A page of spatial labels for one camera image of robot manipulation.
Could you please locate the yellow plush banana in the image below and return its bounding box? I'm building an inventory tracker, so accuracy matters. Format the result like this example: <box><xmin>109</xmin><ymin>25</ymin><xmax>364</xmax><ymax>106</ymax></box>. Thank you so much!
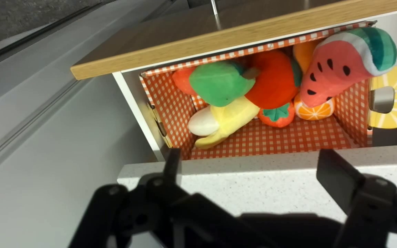
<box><xmin>187</xmin><ymin>95</ymin><xmax>262</xmax><ymax>150</ymax></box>

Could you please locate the striped teal watermelon plush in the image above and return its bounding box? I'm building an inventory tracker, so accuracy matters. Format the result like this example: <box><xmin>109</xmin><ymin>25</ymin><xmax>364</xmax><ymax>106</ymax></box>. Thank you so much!
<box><xmin>297</xmin><ymin>26</ymin><xmax>397</xmax><ymax>108</ymax></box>

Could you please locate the wooden kitchen drawer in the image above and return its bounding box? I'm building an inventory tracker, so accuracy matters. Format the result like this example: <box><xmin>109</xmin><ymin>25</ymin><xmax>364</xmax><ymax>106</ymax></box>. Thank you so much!
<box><xmin>69</xmin><ymin>0</ymin><xmax>397</xmax><ymax>163</ymax></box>

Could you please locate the red mesh drawer mat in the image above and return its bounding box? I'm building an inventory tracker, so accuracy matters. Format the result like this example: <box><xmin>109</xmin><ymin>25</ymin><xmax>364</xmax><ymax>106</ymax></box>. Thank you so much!
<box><xmin>139</xmin><ymin>19</ymin><xmax>377</xmax><ymax>161</ymax></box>

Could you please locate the green plush toy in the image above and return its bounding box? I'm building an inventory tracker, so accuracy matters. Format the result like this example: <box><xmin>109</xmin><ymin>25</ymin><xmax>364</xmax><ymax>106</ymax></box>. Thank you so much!
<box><xmin>188</xmin><ymin>61</ymin><xmax>260</xmax><ymax>109</ymax></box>

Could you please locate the red round toy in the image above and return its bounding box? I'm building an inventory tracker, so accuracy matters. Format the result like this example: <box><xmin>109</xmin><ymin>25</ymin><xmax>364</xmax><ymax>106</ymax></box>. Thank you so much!
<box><xmin>257</xmin><ymin>101</ymin><xmax>297</xmax><ymax>130</ymax></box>

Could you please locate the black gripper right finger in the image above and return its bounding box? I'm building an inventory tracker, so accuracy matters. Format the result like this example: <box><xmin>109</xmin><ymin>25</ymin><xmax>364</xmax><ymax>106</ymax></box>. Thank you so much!
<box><xmin>315</xmin><ymin>148</ymin><xmax>397</xmax><ymax>248</ymax></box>

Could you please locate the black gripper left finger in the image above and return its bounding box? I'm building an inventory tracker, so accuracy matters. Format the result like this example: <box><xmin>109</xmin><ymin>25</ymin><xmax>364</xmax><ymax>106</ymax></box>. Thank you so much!
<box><xmin>67</xmin><ymin>148</ymin><xmax>237</xmax><ymax>248</ymax></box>

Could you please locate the orange slice plush toy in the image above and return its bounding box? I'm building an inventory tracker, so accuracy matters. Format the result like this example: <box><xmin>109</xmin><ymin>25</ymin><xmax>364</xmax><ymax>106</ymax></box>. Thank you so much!
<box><xmin>293</xmin><ymin>95</ymin><xmax>336</xmax><ymax>121</ymax></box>

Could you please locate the orange round plush toy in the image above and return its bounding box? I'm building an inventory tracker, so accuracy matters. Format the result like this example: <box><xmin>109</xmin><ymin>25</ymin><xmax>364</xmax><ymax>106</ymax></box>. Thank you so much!
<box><xmin>244</xmin><ymin>50</ymin><xmax>303</xmax><ymax>110</ymax></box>

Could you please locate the grey metal cylinder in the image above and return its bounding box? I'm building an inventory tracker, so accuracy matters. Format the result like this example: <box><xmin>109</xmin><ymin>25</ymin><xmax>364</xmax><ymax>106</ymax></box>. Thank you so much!
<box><xmin>368</xmin><ymin>87</ymin><xmax>397</xmax><ymax>115</ymax></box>

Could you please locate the red orange plush toy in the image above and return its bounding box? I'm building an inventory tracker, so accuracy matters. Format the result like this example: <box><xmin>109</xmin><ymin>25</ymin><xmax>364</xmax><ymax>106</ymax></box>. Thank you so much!
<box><xmin>169</xmin><ymin>66</ymin><xmax>198</xmax><ymax>98</ymax></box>

